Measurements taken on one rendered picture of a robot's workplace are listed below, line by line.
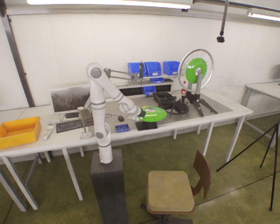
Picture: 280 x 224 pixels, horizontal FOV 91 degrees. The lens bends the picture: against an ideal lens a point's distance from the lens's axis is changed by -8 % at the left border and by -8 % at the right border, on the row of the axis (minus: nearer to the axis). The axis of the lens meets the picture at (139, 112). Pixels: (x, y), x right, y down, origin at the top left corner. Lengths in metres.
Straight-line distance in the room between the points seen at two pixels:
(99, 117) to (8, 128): 1.15
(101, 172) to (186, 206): 0.68
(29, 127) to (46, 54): 0.90
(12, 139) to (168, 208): 1.38
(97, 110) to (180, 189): 0.92
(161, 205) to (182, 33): 2.14
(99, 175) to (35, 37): 1.70
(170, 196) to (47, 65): 1.98
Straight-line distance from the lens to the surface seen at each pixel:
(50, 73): 2.23
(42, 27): 2.18
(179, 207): 1.31
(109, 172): 1.20
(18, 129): 1.89
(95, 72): 0.87
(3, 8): 2.27
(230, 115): 2.04
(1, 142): 1.65
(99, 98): 0.94
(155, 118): 1.35
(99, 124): 1.01
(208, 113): 1.94
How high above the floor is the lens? 1.74
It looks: 27 degrees down
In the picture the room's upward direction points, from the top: straight up
